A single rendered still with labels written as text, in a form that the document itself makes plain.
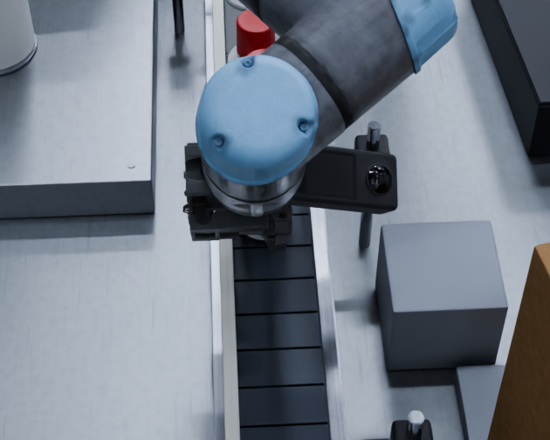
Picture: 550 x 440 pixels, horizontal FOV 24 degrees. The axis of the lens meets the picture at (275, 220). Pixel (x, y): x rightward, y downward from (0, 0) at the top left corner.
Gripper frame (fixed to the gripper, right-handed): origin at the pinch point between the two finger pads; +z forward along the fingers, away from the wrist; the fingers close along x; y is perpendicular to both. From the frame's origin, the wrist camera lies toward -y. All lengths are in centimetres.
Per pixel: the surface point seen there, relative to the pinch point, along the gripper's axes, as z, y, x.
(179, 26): 26.6, 8.9, -27.4
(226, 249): 0.7, 4.4, 2.7
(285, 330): 0.5, -0.5, 10.2
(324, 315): -8.9, -3.3, 10.0
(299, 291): 2.6, -2.0, 6.5
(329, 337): -10.0, -3.6, 11.9
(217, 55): 13.6, 4.6, -19.5
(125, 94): 15.8, 14.3, -16.4
